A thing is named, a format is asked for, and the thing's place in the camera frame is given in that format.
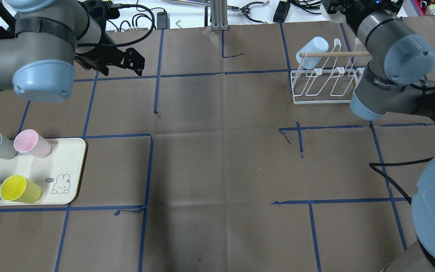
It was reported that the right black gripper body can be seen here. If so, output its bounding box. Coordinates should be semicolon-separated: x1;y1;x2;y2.
321;0;403;29

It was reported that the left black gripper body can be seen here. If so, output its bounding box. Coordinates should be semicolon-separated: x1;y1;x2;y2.
75;46;145;76

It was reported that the light blue cup front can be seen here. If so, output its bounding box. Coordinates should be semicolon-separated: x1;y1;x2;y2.
296;36;329;70

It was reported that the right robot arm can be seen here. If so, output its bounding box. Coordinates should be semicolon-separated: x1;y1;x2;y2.
321;0;435;272

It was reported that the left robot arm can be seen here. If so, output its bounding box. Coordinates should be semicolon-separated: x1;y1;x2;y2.
0;0;155;103

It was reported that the pink plastic cup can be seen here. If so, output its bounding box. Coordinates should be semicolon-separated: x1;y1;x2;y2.
13;129;52;158

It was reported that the yellow plastic cup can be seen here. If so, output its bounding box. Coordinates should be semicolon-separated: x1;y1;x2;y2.
0;175;42;203

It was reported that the black power adapter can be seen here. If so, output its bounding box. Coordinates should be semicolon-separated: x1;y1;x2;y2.
273;0;291;23

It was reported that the cream serving tray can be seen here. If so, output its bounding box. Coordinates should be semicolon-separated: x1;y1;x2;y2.
0;138;87;205

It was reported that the coiled black cable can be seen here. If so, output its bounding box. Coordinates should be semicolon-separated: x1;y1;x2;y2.
291;0;325;12

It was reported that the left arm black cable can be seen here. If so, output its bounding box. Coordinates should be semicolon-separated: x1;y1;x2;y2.
76;3;156;48

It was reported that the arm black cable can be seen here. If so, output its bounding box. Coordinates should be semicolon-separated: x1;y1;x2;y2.
76;3;156;48
369;157;435;204

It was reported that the white wire cup rack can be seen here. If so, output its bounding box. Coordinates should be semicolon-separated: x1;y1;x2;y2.
290;38;369;105

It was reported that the aluminium frame post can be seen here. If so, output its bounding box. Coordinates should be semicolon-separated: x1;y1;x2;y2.
210;0;228;31

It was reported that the green handled grabber tool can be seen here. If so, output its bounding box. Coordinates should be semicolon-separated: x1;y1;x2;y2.
172;0;270;24

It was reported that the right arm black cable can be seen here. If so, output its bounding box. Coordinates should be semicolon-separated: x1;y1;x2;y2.
369;157;435;204

